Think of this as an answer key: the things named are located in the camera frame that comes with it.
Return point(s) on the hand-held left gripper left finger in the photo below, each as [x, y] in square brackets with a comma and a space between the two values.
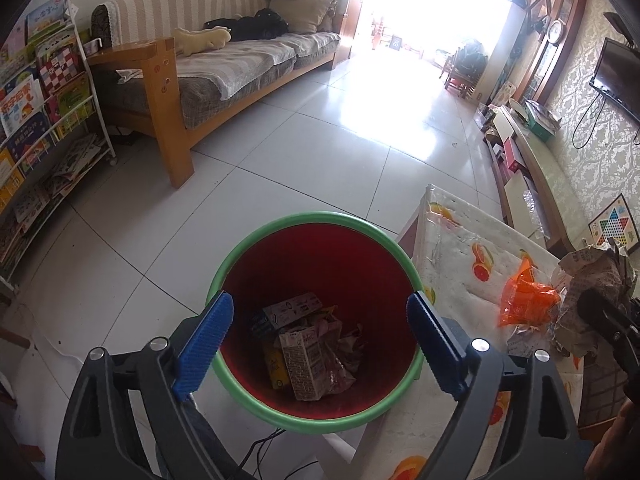
[205, 345]

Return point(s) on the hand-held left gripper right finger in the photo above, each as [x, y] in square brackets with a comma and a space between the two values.
[435, 345]

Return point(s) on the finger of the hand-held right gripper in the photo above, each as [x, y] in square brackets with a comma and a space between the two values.
[600, 312]

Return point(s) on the brown paper wrapper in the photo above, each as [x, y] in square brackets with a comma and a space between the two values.
[590, 270]

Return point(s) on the yellow box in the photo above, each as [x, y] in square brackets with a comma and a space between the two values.
[276, 367]

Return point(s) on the small blue white box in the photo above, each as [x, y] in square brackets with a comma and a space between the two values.
[292, 310]

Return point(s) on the brown printed carton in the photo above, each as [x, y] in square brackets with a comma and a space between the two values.
[307, 365]

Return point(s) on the green and red trash bin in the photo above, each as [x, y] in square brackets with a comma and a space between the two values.
[320, 265]

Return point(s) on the person's right forearm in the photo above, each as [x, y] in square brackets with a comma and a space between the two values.
[617, 435]

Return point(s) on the orange plastic bag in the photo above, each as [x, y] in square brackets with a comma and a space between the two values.
[530, 295]

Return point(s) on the small white wrapper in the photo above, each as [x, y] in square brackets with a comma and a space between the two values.
[525, 341]

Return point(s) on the fruit print covered table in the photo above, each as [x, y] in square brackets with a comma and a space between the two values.
[460, 260]

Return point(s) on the star checkers board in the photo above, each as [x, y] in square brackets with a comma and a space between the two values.
[617, 222]

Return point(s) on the long television cabinet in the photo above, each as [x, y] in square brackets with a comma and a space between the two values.
[545, 170]

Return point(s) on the stack of books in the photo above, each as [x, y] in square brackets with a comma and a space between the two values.
[542, 117]

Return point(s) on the white book rack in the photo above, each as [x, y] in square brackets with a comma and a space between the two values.
[45, 125]

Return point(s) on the wooden chair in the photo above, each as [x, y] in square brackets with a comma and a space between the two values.
[462, 70]

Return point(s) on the wooden sofa with striped cover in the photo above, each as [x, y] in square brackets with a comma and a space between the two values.
[225, 65]

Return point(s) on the cream plush toy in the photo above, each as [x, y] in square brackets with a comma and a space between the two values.
[200, 40]

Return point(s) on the black clothing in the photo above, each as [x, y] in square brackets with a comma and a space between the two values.
[255, 25]

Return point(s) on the beige pillow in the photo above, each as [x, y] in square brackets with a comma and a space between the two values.
[302, 12]

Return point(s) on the wall television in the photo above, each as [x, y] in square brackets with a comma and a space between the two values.
[617, 77]

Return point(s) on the round wall clock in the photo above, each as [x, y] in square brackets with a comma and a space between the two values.
[555, 32]

